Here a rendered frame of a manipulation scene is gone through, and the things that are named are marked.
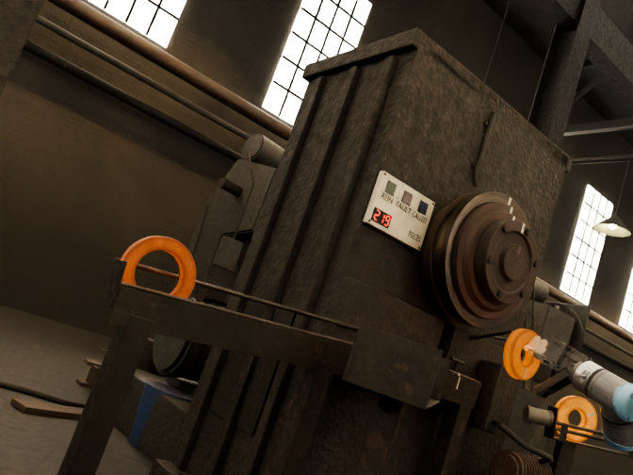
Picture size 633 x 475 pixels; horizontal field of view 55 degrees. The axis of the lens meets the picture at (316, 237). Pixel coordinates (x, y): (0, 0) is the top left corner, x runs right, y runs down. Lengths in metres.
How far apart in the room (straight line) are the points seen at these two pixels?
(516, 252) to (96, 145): 6.26
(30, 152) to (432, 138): 5.96
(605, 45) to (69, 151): 6.38
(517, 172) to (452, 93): 0.46
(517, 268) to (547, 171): 0.67
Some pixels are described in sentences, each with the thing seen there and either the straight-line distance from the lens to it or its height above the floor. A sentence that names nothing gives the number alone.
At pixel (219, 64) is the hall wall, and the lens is 8.51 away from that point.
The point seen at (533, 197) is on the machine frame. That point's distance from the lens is 2.61.
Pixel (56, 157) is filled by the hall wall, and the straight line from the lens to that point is 7.64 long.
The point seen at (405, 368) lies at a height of 0.65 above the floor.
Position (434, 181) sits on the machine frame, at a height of 1.31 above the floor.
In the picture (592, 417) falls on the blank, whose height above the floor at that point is 0.73.
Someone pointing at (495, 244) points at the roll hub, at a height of 1.13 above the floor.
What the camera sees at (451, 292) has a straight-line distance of 2.03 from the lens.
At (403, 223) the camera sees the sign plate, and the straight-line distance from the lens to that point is 2.04.
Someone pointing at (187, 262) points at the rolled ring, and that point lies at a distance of 1.50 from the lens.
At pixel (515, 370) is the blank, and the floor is 0.77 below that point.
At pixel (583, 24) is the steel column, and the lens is 7.74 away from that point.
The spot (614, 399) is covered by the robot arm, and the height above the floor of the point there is 0.76.
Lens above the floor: 0.62
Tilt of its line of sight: 10 degrees up
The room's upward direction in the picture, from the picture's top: 19 degrees clockwise
